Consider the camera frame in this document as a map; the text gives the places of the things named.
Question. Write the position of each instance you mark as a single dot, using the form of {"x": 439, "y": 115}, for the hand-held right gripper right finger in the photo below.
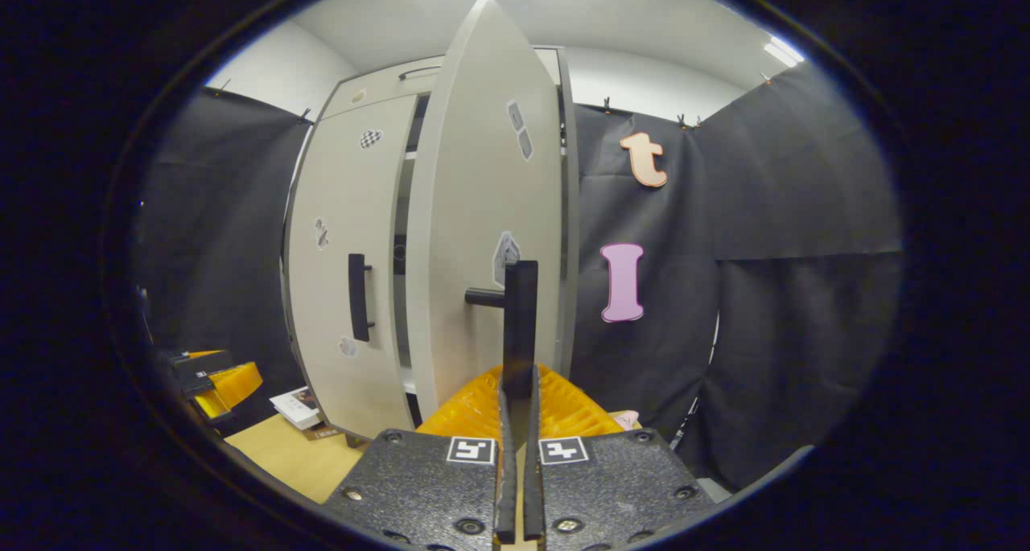
{"x": 533, "y": 470}

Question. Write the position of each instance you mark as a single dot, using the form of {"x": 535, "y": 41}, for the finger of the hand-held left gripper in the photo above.
{"x": 201, "y": 362}
{"x": 233, "y": 386}

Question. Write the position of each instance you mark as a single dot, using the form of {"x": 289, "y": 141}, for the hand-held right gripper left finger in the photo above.
{"x": 505, "y": 470}

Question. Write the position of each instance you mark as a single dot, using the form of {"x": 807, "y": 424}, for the beige cabinet door checkered sticker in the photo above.
{"x": 322, "y": 334}

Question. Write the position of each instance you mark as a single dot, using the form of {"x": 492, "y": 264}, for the beige double-door shoe cabinet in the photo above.
{"x": 570, "y": 213}

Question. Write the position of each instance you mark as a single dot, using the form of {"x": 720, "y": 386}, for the beige cabinet door grey stickers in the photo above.
{"x": 467, "y": 173}

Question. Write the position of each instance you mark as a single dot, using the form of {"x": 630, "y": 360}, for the beige cabinet top flap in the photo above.
{"x": 378, "y": 84}

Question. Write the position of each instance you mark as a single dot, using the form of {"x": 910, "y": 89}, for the white booklet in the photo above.
{"x": 296, "y": 408}

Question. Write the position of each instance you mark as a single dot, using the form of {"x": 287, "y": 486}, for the black backdrop cloth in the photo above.
{"x": 764, "y": 213}

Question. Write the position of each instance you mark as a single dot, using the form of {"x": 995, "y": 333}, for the small ceiling light panel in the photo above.
{"x": 782, "y": 52}

